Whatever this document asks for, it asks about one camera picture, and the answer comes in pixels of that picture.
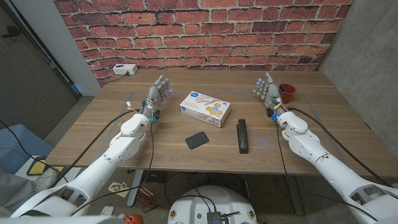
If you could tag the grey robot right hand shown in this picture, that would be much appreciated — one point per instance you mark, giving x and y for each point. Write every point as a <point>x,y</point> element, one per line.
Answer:
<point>270,93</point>

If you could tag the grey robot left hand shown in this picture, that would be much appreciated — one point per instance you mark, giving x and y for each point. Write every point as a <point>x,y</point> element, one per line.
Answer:
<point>154,96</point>

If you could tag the black stapler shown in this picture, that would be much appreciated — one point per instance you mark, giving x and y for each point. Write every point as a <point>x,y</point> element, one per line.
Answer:
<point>242,137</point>

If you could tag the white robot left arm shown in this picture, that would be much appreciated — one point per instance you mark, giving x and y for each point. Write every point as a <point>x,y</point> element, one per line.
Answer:
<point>102,165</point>

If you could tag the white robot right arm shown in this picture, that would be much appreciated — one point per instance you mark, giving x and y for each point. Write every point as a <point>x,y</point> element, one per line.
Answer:
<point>326,165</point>

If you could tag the red cup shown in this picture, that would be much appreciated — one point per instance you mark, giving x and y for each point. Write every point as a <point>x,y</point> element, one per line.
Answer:
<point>286,93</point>

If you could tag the white glove box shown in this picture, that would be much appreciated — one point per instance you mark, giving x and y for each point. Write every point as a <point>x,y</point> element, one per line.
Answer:
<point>202,107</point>

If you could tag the black card holder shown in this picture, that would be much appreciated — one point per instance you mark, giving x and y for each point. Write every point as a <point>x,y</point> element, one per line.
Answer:
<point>196,140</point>

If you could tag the printed paper card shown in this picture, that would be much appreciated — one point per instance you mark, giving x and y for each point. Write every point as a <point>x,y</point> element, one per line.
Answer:
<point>118,188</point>

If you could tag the white power strip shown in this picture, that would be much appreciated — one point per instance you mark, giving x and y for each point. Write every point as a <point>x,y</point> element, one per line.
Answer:
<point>125,69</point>

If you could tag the red brick backdrop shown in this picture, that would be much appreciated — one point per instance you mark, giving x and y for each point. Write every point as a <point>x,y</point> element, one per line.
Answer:
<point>202,31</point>

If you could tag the grey table leg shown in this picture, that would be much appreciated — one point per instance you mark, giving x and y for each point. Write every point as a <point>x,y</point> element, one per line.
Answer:
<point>135,189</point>
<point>295,199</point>

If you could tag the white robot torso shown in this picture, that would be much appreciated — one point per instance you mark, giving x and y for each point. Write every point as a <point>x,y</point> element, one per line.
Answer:
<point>230,205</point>

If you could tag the small white floor block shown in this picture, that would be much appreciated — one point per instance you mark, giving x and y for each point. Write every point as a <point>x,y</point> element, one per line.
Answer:
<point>107,211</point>

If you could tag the orange round floor object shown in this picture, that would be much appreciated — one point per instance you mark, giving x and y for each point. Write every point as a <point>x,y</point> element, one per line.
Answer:
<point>135,219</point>

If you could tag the dark grey door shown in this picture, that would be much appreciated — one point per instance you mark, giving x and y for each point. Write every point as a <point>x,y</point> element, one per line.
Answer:
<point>25,87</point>

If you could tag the grey torso module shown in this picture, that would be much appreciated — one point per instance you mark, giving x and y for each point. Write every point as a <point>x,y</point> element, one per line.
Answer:
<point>214,218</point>

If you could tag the white shoe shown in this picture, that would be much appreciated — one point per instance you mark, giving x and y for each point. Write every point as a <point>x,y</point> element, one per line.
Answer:
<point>45,180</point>

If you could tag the blue bin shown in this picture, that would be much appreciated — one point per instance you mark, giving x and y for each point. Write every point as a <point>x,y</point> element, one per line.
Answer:
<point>18,146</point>

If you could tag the white floor platform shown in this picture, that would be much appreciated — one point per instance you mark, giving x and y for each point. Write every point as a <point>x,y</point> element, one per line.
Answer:
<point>20,166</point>

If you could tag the grey trouser leg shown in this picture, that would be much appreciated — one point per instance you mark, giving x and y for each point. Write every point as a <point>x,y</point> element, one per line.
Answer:
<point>12,193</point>

